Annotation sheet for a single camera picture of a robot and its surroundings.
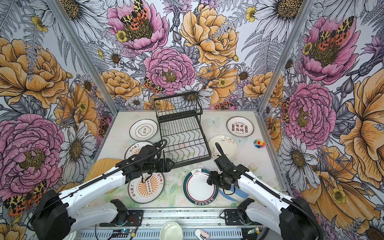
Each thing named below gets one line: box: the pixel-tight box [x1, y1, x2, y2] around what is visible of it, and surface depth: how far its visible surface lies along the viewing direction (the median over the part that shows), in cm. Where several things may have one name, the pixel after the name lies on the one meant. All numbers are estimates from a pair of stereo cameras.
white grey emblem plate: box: [129, 118, 159, 141], surface depth 111 cm
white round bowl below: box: [159, 221, 184, 240], surface depth 72 cm
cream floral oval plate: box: [208, 135, 239, 161], surface depth 104 cm
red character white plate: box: [226, 116, 255, 138], surface depth 114 cm
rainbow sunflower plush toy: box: [253, 139, 270, 149], surface depth 104 cm
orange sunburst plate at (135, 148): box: [124, 141, 154, 160], surface depth 101 cm
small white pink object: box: [195, 228, 210, 240], surface depth 70 cm
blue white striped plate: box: [214, 184, 253, 204], surface depth 81 cm
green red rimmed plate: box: [182, 168, 219, 206], surface depth 84 cm
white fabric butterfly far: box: [205, 117, 221, 126], surface depth 118 cm
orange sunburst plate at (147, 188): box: [128, 172, 165, 204], surface depth 84 cm
